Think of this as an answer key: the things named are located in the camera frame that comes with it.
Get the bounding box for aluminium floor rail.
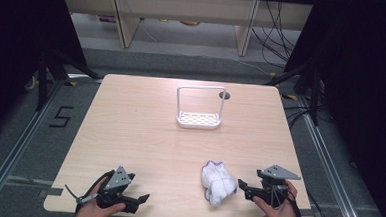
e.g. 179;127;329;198
0;76;65;217
291;93;380;217
64;73;105;84

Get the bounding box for person's left hand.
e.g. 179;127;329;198
72;175;128;217

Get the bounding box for bundle of black cables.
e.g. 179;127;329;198
248;0;305;69

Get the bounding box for black floor cables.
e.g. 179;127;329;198
281;102;315;130

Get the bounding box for purple object on floor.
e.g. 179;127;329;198
97;14;116;23

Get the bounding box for black curtain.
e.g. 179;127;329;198
276;0;386;217
0;0;92;147

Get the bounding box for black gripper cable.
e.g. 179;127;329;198
74;168;116;215
284;189;340;217

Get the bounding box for black metal stand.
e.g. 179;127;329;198
263;60;323;127
35;48;102;116

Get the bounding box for white cloth with purple edge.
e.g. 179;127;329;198
199;159;240;209

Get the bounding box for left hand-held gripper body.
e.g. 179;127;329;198
89;163;142;215

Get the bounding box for grey cable strap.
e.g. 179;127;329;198
63;184;100;207

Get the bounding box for white wire towel rack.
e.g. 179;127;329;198
174;84;227;131

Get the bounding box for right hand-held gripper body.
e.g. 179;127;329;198
244;162;303;210

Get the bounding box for white floor cable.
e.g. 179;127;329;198
229;55;276;77

